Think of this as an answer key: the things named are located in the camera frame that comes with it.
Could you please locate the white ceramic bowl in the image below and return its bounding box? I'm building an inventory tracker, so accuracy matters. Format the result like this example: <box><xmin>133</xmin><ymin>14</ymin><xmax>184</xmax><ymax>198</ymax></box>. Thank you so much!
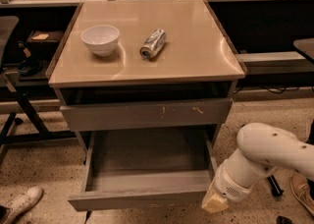
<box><xmin>80</xmin><ymin>25</ymin><xmax>120</xmax><ymax>56</ymax></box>

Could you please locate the grey top drawer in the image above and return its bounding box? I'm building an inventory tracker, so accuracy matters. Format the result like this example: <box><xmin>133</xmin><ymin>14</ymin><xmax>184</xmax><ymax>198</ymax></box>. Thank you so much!
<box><xmin>61</xmin><ymin>98</ymin><xmax>233</xmax><ymax>132</ymax></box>

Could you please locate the white sneaker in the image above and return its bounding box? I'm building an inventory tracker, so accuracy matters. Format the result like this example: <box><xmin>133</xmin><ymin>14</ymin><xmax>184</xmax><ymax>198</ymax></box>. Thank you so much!
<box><xmin>0</xmin><ymin>187</ymin><xmax>44</xmax><ymax>224</ymax></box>

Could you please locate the black coiled cable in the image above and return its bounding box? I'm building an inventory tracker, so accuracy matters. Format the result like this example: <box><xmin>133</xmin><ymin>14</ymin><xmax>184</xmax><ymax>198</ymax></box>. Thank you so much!
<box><xmin>17</xmin><ymin>58</ymin><xmax>43</xmax><ymax>77</ymax></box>

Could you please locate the dark office chair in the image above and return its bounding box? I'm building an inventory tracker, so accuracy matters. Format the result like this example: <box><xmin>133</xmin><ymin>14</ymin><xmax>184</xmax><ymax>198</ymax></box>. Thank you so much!
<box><xmin>0</xmin><ymin>16</ymin><xmax>19</xmax><ymax>72</ymax></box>

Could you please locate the silver soda can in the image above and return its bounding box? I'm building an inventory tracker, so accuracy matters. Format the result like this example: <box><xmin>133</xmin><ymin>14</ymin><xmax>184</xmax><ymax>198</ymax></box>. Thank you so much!
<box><xmin>139</xmin><ymin>28</ymin><xmax>167</xmax><ymax>60</ymax></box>

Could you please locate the dark round table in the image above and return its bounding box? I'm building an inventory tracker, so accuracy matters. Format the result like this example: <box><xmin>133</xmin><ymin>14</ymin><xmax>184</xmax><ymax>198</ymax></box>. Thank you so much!
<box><xmin>293</xmin><ymin>38</ymin><xmax>314</xmax><ymax>64</ymax></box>

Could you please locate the black desk frame left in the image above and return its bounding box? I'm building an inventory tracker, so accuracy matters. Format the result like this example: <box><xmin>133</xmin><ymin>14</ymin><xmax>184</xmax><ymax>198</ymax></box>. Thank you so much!
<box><xmin>0</xmin><ymin>70</ymin><xmax>78</xmax><ymax>167</ymax></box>

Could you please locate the black box with note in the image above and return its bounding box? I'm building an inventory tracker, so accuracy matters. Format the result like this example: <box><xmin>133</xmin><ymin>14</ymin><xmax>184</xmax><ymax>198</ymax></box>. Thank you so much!
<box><xmin>26</xmin><ymin>30</ymin><xmax>64</xmax><ymax>60</ymax></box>

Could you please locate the grey drawer cabinet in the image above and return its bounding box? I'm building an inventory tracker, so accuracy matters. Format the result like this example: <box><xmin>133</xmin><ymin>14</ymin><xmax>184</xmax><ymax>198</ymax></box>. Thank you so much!
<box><xmin>49</xmin><ymin>0</ymin><xmax>244</xmax><ymax>145</ymax></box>

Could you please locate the brown shoe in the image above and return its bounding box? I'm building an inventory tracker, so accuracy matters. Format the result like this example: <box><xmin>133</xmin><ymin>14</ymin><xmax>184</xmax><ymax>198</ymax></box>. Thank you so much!
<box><xmin>289</xmin><ymin>174</ymin><xmax>314</xmax><ymax>216</ymax></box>

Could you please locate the grey drawer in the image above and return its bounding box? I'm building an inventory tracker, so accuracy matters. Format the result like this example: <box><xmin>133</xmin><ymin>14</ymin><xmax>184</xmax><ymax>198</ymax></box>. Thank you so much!
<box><xmin>69</xmin><ymin>127</ymin><xmax>217</xmax><ymax>211</ymax></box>
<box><xmin>61</xmin><ymin>98</ymin><xmax>233</xmax><ymax>132</ymax></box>

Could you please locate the black table leg bar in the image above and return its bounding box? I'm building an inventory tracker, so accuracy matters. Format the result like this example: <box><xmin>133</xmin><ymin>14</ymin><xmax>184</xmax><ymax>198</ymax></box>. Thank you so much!
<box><xmin>267</xmin><ymin>176</ymin><xmax>284</xmax><ymax>197</ymax></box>

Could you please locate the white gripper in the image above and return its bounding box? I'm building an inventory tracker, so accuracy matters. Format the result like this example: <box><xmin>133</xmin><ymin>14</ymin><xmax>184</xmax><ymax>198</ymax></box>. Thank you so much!
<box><xmin>201</xmin><ymin>161</ymin><xmax>252</xmax><ymax>213</ymax></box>

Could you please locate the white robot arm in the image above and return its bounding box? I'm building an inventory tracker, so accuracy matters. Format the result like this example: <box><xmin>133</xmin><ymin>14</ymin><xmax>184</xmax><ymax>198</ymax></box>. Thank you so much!
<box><xmin>202</xmin><ymin>123</ymin><xmax>314</xmax><ymax>213</ymax></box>

